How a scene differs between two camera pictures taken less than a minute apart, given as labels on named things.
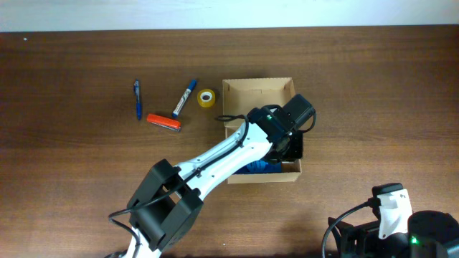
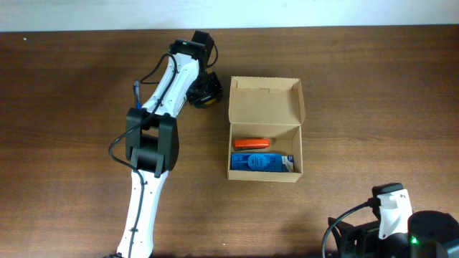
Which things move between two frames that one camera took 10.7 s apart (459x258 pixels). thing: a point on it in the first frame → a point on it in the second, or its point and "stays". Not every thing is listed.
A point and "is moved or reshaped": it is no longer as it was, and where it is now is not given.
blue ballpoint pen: [138, 105] stays
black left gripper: [293, 150] → [205, 92]
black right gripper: [347, 231] stays
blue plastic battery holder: [260, 166] stays
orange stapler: [164, 122] is moved or reshaped
